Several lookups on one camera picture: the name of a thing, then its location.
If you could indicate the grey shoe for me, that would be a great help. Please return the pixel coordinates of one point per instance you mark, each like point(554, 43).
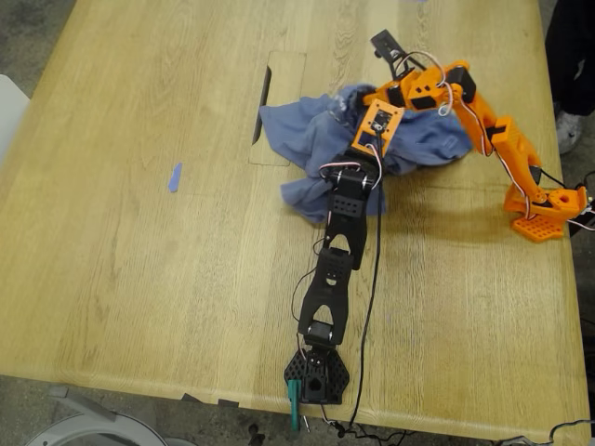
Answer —
point(568, 132)

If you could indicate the long blue tape strip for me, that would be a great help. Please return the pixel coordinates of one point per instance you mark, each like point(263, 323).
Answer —
point(175, 177)

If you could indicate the green table clamp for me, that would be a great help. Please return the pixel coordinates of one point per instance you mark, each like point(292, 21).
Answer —
point(294, 404)

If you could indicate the grey round chair base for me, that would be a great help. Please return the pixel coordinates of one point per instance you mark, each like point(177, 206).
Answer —
point(93, 427)

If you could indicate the black caster wheel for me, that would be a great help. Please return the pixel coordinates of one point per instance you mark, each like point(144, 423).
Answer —
point(255, 434)

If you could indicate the small metal pin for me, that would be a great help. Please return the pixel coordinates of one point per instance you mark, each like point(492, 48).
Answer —
point(306, 423)

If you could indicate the blue printed T-shirt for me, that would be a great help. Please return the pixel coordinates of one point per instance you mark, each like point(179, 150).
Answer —
point(302, 135)

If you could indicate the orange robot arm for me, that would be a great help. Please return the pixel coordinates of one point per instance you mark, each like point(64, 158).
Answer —
point(511, 139)

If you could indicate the orange camera mount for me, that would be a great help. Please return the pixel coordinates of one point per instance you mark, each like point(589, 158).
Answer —
point(377, 123)

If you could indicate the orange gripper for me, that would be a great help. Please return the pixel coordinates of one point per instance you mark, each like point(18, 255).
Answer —
point(396, 66)

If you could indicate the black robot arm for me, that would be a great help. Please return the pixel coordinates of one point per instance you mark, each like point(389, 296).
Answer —
point(327, 279)

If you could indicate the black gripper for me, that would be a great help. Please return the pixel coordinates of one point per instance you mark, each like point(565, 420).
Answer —
point(350, 157)

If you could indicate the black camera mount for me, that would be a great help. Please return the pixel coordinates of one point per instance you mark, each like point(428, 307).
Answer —
point(390, 48)

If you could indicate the person's dark trousers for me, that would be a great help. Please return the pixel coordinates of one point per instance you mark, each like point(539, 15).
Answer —
point(572, 56)

